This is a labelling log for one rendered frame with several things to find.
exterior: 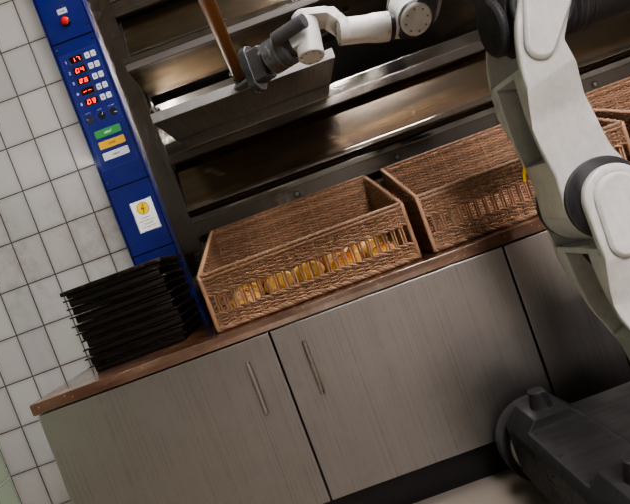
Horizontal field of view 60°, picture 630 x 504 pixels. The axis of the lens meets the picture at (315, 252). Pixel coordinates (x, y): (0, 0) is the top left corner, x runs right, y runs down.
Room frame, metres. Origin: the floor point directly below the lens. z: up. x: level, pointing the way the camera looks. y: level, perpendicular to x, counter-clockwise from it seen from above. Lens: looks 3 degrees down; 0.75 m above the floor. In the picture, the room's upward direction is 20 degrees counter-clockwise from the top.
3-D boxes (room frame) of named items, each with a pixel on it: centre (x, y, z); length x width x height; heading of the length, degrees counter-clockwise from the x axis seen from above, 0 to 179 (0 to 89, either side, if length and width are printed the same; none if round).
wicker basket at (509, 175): (1.60, -0.56, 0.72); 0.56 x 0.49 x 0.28; 88
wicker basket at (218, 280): (1.60, 0.03, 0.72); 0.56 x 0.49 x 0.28; 91
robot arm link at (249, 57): (1.45, -0.05, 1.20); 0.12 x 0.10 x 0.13; 56
